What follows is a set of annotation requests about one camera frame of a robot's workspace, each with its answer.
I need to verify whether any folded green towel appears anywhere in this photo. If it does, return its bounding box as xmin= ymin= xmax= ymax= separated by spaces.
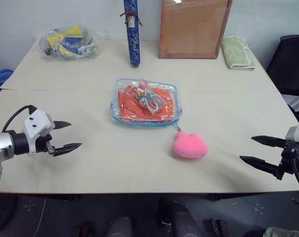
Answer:
xmin=221 ymin=35 xmax=257 ymax=71

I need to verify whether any wooden framed cork board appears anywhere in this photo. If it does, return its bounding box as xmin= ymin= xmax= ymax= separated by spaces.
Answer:
xmin=158 ymin=0 xmax=233 ymax=60

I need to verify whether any black chair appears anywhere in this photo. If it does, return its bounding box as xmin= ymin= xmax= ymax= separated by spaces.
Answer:
xmin=265 ymin=34 xmax=299 ymax=124

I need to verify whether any small clear accessory packet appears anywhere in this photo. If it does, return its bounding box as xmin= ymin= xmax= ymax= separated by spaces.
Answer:
xmin=131 ymin=78 xmax=166 ymax=115

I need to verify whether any blue patterned scroll tube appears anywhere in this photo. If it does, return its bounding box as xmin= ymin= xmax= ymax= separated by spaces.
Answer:
xmin=119 ymin=0 xmax=144 ymax=69

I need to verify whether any clear pouch with orange cloth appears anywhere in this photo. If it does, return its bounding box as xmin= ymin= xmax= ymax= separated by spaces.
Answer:
xmin=110 ymin=78 xmax=184 ymax=132

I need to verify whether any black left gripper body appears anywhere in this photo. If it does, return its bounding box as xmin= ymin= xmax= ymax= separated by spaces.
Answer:
xmin=35 ymin=134 xmax=57 ymax=156

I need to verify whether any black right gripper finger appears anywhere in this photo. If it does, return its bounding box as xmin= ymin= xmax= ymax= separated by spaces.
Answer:
xmin=251 ymin=135 xmax=287 ymax=149
xmin=239 ymin=155 xmax=281 ymax=177

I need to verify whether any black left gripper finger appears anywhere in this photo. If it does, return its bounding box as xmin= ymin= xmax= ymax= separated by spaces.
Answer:
xmin=52 ymin=142 xmax=83 ymax=158
xmin=53 ymin=120 xmax=72 ymax=131

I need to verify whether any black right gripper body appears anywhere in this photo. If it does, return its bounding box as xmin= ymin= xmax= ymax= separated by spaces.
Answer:
xmin=275 ymin=141 xmax=299 ymax=182

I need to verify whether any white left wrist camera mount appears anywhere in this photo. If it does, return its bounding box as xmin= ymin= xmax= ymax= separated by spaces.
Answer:
xmin=21 ymin=109 xmax=56 ymax=157

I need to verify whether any orange cloth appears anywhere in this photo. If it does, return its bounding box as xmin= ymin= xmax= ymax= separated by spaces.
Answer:
xmin=117 ymin=84 xmax=178 ymax=122

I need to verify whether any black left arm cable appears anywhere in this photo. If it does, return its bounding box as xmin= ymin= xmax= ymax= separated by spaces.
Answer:
xmin=1 ymin=105 xmax=37 ymax=132

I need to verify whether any dark rounded grey shape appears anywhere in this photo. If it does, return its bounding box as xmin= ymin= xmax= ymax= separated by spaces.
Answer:
xmin=109 ymin=216 xmax=136 ymax=237
xmin=158 ymin=197 xmax=200 ymax=237

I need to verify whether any pink plush charm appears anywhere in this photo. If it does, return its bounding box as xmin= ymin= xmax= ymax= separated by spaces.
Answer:
xmin=173 ymin=131 xmax=209 ymax=159

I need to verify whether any paper tag with cord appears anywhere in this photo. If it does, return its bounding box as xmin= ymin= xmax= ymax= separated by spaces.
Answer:
xmin=119 ymin=10 xmax=140 ymax=28

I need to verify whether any clear bag of yellow-blue items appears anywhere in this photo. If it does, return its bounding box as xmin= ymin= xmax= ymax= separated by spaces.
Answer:
xmin=38 ymin=24 xmax=106 ymax=60

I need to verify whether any blue plastic basin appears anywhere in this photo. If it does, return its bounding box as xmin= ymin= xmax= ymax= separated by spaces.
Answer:
xmin=0 ymin=69 xmax=15 ymax=87

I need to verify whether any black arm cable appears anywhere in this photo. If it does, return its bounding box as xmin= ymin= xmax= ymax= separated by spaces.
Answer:
xmin=1 ymin=105 xmax=37 ymax=132
xmin=291 ymin=155 xmax=299 ymax=206

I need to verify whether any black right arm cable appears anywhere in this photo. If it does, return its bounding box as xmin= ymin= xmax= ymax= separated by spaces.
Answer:
xmin=291 ymin=155 xmax=299 ymax=206

